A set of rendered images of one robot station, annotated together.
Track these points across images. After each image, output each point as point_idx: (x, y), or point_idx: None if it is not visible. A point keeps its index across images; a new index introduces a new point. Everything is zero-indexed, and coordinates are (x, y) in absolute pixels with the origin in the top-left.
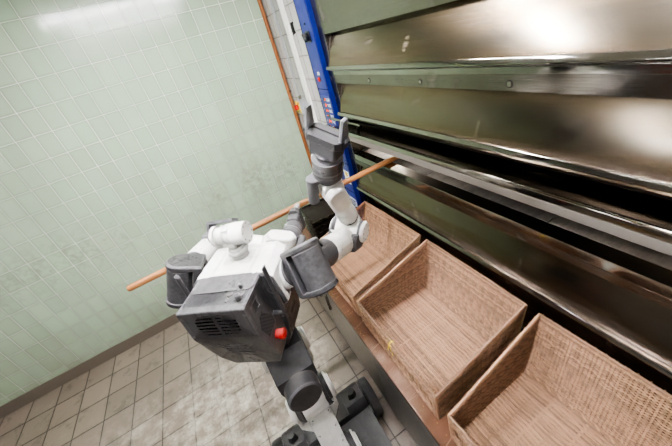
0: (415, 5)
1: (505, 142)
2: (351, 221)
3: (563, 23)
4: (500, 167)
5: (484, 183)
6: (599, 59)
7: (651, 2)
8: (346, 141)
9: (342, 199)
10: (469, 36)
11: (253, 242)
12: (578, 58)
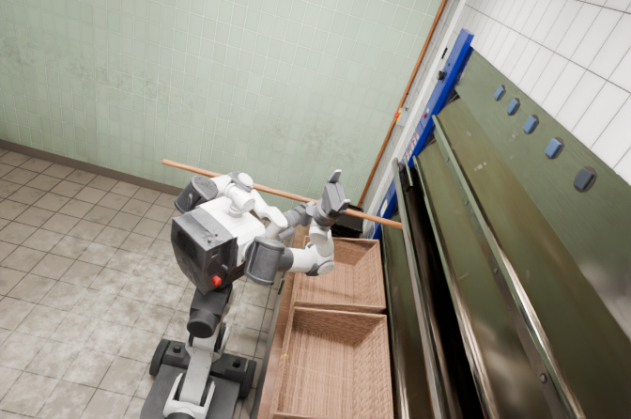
0: (501, 150)
1: (465, 304)
2: (322, 255)
3: (538, 270)
4: (451, 318)
5: (421, 317)
6: (522, 314)
7: (571, 312)
8: (341, 212)
9: (320, 239)
10: (504, 212)
11: (256, 205)
12: (517, 301)
